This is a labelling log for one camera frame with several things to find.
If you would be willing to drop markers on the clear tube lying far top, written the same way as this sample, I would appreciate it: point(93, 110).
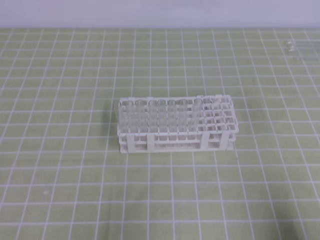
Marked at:
point(303, 44)

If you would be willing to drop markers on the clear glass test tube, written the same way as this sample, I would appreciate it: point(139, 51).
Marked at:
point(194, 120)

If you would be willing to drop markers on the clear tube lying far middle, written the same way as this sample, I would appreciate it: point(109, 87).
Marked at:
point(303, 50)

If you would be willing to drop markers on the green grid tablecloth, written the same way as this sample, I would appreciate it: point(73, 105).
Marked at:
point(62, 176)

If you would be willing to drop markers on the white test tube rack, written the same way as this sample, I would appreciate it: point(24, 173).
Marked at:
point(216, 129)

